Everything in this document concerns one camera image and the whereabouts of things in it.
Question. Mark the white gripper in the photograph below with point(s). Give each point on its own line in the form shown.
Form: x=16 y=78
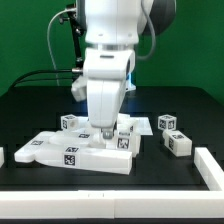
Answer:
x=106 y=73

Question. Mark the white chair seat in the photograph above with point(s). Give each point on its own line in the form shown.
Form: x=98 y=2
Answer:
x=128 y=131

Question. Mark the white chair back frame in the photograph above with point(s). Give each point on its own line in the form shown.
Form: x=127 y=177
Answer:
x=76 y=150

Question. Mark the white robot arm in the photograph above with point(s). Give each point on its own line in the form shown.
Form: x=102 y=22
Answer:
x=112 y=29

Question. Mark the white front fence bar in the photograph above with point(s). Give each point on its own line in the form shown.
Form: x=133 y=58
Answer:
x=111 y=204

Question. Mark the white left fence piece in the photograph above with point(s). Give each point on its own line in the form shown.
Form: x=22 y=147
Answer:
x=1 y=156

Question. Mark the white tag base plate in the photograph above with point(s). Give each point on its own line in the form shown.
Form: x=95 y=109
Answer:
x=143 y=126

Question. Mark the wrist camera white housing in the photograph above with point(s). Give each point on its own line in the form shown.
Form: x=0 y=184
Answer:
x=79 y=89

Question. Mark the black camera stand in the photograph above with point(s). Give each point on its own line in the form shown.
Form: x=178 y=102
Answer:
x=70 y=16

